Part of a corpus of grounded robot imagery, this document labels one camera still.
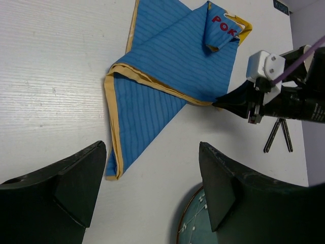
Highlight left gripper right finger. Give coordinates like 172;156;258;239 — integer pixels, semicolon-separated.
199;142;324;243

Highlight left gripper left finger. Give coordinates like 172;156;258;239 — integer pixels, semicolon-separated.
1;141;107;243

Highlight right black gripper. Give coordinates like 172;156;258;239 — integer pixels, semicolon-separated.
212;45;324;124

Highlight blue pikachu placemat cloth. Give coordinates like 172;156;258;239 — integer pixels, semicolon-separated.
104;1;252;180

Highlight teal ceramic plate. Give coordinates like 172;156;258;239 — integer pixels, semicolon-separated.
176;186;218;244

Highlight right blue corner label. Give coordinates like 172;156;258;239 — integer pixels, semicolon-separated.
273;0;290;16

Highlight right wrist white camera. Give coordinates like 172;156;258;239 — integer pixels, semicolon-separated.
246;50;285;87

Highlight knife with black handle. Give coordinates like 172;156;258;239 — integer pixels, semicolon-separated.
264;118;280;153

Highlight spoon with black handle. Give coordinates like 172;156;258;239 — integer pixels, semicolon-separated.
280;118;294;153

